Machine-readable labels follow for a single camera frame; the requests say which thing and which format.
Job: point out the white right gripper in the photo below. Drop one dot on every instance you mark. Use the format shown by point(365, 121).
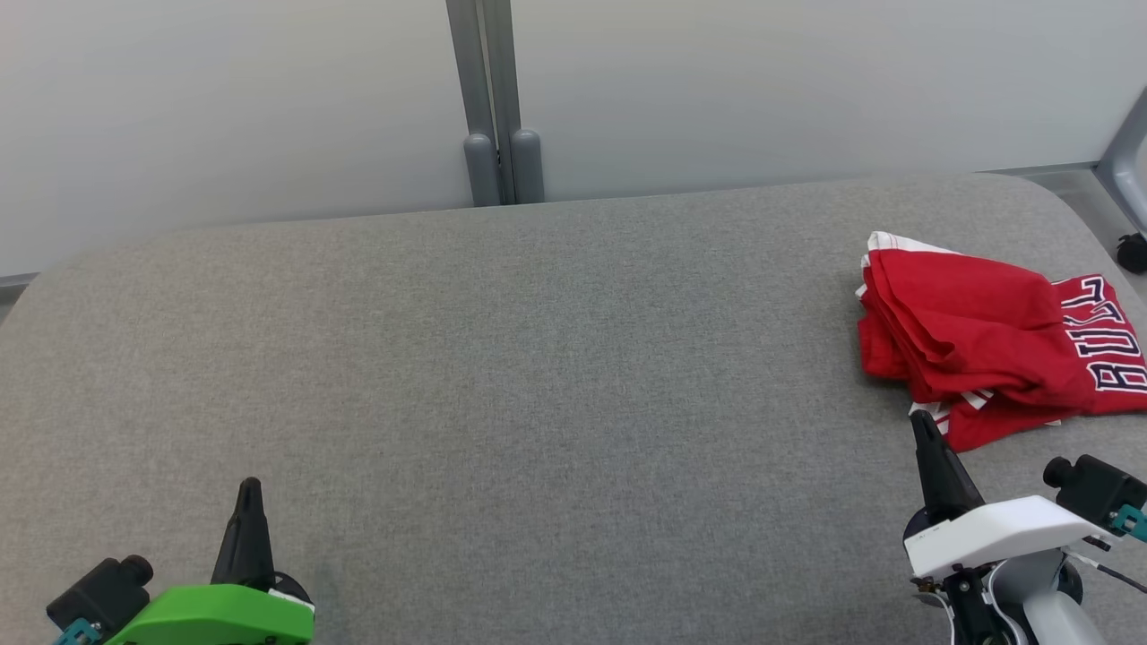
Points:
point(995, 533)

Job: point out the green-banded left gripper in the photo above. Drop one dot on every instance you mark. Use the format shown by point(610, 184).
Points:
point(215, 618)

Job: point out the red shorts with white stripe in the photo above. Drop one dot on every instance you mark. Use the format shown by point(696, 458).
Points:
point(959, 313)

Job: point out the red basketball jersey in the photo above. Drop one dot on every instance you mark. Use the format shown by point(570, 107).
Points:
point(1111, 349)

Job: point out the black caster wheel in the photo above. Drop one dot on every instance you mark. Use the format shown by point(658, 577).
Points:
point(1134, 253)

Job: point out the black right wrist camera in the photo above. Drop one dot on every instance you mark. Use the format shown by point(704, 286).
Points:
point(1098, 488)

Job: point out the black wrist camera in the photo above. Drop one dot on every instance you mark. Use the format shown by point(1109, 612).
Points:
point(99, 591)
point(1098, 488)

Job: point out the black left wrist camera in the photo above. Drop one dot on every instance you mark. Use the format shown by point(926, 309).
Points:
point(99, 591)

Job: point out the grey metal partition post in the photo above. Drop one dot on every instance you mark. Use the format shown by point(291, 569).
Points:
point(1127, 161)

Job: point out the grey double partition post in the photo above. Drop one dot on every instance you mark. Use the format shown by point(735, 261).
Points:
point(495, 107)

